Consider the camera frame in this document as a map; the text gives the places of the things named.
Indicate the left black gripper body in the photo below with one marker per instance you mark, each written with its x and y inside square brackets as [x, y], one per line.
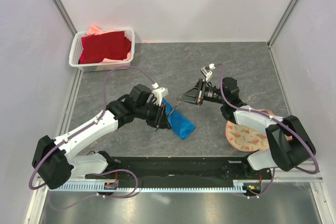
[150, 113]

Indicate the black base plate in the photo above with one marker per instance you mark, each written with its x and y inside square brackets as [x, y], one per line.
[227, 168]

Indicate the blue cloth napkin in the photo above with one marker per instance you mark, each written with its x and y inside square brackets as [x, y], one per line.
[181, 126]

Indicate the red cloth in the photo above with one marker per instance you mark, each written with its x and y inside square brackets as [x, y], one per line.
[111, 46]

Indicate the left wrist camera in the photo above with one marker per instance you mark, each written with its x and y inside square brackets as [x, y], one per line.
[159, 93]

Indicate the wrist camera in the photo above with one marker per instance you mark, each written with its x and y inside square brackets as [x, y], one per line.
[207, 71]
[159, 93]

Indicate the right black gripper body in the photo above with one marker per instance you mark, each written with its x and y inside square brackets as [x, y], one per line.
[209, 94]

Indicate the grey slotted cable duct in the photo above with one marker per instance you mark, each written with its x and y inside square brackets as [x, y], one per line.
[158, 185]

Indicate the floral round pot holder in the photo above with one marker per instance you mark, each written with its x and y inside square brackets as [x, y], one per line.
[249, 137]

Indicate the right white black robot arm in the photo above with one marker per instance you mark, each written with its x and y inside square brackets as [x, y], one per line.
[289, 143]

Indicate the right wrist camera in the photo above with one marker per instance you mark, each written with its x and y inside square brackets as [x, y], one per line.
[207, 71]

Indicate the white plastic basket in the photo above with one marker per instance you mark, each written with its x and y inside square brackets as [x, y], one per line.
[76, 51]

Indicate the pink cloth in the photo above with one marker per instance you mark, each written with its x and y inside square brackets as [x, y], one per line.
[94, 30]

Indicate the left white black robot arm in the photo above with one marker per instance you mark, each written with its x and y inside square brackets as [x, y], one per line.
[56, 160]

